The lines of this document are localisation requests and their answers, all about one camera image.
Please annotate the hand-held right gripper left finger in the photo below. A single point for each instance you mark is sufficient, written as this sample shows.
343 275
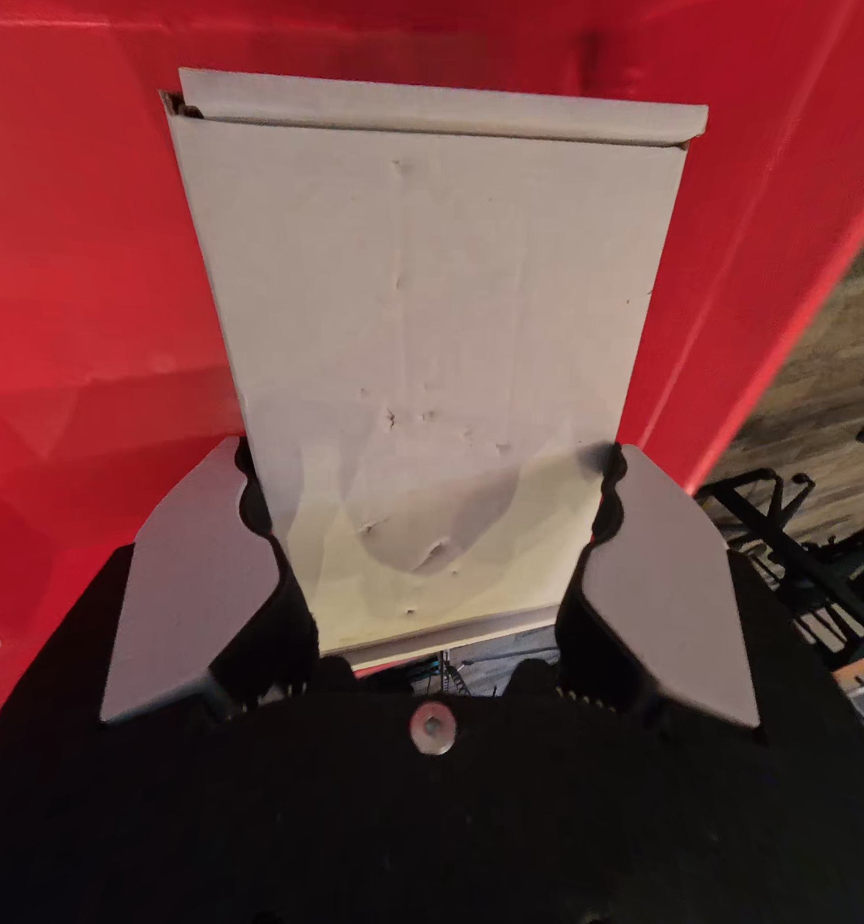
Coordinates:
186 577

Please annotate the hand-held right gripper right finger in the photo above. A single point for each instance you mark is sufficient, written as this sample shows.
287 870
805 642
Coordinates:
670 592

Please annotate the white cardboard box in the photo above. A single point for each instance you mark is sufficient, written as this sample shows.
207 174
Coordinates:
432 289

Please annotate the black metal stand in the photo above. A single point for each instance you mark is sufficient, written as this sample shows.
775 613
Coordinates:
735 498

